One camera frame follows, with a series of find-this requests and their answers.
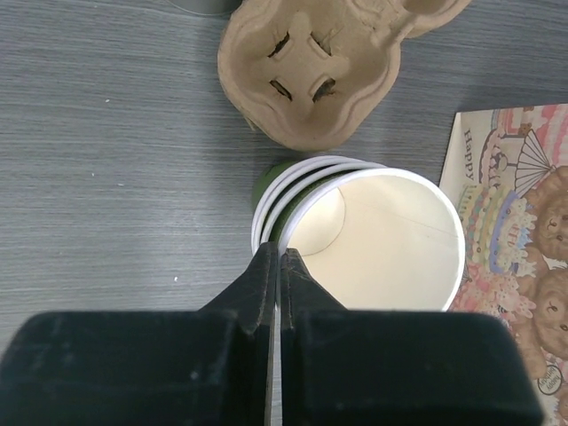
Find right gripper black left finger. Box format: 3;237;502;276
1;243;279;425

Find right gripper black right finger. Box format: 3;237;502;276
280;249;544;425

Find stacked green paper cups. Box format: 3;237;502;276
250;155;382;252

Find bear print paper bag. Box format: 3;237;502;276
440;104;567;413

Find brown pulp cup carrier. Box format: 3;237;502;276
217;0;466;152

